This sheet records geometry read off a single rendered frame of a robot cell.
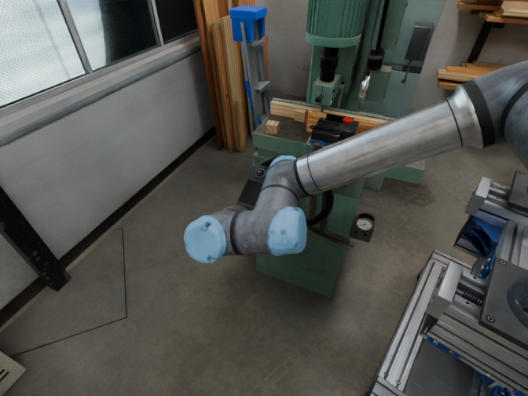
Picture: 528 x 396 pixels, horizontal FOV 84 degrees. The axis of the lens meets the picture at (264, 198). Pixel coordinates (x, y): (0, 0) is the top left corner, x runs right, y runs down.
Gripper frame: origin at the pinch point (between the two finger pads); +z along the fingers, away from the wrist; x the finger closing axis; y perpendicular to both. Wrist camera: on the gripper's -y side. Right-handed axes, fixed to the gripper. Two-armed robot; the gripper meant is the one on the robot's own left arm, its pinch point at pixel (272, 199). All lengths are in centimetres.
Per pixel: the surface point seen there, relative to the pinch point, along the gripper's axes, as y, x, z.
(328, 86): -36.3, 1.6, 31.4
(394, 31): -60, 17, 43
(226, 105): -30, -96, 145
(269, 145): -12.3, -14.7, 32.2
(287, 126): -20.9, -11.5, 38.8
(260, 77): -50, -60, 115
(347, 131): -22.5, 12.7, 20.0
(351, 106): -35, 8, 59
